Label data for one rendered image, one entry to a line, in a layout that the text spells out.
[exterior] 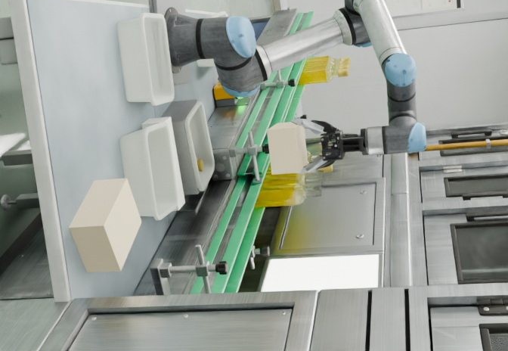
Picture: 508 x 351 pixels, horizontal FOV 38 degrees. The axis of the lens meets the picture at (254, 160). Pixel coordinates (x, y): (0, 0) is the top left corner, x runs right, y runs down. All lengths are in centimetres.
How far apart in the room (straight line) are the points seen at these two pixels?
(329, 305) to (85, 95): 69
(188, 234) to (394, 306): 82
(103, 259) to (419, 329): 65
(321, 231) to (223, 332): 99
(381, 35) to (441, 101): 650
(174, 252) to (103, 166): 36
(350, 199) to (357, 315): 116
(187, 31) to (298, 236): 70
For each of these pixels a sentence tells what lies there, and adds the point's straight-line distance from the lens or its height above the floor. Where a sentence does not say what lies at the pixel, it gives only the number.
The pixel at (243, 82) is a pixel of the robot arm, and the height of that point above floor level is 95.
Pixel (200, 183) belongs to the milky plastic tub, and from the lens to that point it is 204.
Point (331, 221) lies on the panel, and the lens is 231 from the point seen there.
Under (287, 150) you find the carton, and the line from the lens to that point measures 194.
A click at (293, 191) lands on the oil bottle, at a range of 219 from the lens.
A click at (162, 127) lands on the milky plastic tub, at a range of 187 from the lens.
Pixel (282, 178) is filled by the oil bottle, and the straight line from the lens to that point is 226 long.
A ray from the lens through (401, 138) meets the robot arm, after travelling 193.
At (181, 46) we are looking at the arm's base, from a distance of 209.
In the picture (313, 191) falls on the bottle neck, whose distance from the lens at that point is 220.
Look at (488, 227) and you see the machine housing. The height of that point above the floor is 162.
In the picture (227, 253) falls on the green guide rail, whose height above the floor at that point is 94.
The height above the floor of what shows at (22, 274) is 18.
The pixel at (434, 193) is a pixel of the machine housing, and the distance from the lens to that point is 251.
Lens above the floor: 144
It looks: 13 degrees down
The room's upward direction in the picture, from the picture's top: 86 degrees clockwise
